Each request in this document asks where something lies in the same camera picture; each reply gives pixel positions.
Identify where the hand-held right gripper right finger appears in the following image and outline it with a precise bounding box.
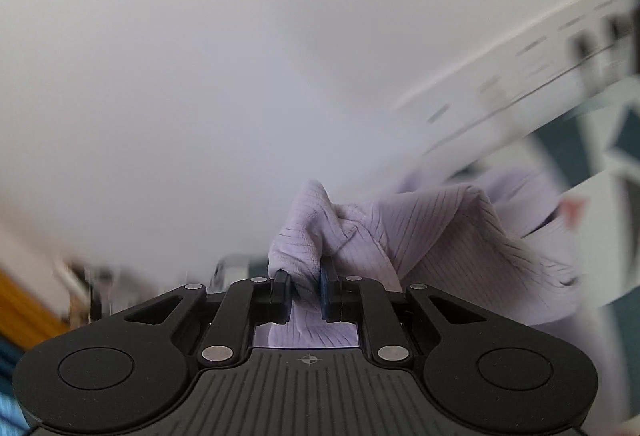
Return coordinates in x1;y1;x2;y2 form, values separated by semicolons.
319;256;512;363

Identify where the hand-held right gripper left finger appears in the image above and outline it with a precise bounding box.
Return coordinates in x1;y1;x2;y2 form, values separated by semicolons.
99;268;293;363

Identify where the lavender fleece jacket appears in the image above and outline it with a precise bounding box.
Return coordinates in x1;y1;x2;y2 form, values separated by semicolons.
252;166;586;349

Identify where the orange curtain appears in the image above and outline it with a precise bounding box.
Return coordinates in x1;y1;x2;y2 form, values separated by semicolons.
0;266;76;352

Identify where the black power plug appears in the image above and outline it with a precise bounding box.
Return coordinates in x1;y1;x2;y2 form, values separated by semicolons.
605;13;640;82
572;28;608;92

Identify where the white wall socket strip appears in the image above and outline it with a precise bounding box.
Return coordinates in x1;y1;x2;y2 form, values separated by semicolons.
390;0;640;157

